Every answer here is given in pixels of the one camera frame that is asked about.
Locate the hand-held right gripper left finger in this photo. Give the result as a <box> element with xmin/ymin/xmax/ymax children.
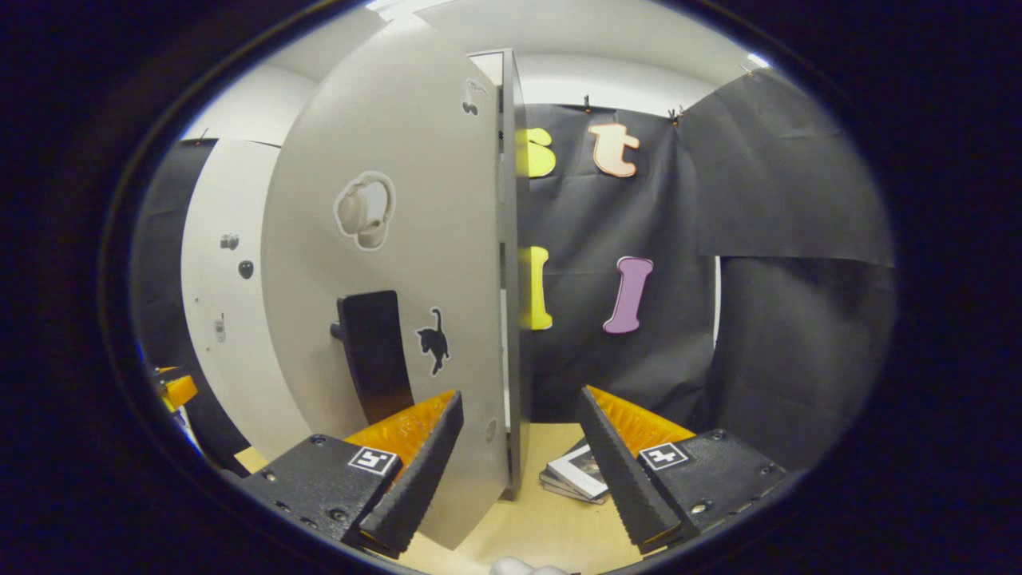
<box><xmin>240</xmin><ymin>390</ymin><xmax>465</xmax><ymax>560</ymax></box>

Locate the white cover book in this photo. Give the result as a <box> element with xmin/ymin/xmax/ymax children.
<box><xmin>549</xmin><ymin>442</ymin><xmax>612</xmax><ymax>500</ymax></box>

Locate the white grey cabinet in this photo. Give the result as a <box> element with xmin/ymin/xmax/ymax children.
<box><xmin>467</xmin><ymin>48</ymin><xmax>534</xmax><ymax>500</ymax></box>

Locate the black backdrop cloth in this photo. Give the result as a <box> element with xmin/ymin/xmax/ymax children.
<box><xmin>132</xmin><ymin>137</ymin><xmax>252</xmax><ymax>468</ymax></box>
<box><xmin>519</xmin><ymin>68</ymin><xmax>897</xmax><ymax>472</ymax></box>

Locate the white cabinet door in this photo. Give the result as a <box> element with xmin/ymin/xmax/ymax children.
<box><xmin>182</xmin><ymin>140</ymin><xmax>312</xmax><ymax>460</ymax></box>
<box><xmin>261</xmin><ymin>20</ymin><xmax>512</xmax><ymax>552</ymax></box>

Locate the grey book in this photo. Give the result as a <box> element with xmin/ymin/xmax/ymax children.
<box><xmin>539</xmin><ymin>470</ymin><xmax>604</xmax><ymax>506</ymax></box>

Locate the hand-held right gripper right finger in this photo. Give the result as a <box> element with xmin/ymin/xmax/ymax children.
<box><xmin>575</xmin><ymin>386</ymin><xmax>787</xmax><ymax>556</ymax></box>

